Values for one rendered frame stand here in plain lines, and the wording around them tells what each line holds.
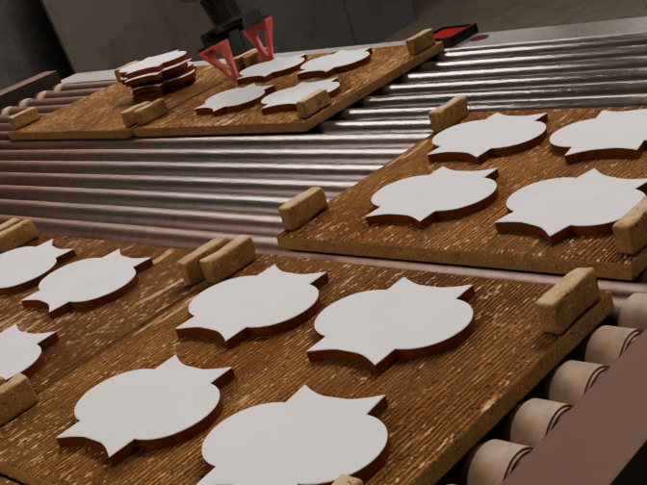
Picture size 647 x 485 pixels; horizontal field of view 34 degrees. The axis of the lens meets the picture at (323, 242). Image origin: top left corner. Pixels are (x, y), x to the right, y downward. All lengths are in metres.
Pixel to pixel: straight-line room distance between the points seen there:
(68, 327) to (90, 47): 4.17
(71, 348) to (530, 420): 0.48
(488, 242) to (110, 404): 0.35
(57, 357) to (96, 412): 0.17
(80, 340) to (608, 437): 0.56
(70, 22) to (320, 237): 4.16
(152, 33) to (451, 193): 4.45
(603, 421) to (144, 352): 0.45
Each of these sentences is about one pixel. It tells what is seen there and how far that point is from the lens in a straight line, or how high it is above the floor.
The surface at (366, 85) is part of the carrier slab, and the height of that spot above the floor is 0.94.
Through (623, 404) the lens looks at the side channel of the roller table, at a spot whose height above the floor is 0.95.
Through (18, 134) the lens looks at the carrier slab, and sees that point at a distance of 2.17.
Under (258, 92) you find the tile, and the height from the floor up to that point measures 0.95.
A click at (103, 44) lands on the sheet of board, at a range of 5.26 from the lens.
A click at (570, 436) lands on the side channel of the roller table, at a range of 0.65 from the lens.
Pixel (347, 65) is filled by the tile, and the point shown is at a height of 0.94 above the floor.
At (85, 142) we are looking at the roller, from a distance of 1.95.
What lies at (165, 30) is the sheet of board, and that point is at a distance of 5.51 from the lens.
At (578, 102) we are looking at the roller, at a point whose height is 0.92.
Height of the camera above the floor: 1.31
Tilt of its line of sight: 21 degrees down
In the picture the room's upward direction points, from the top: 17 degrees counter-clockwise
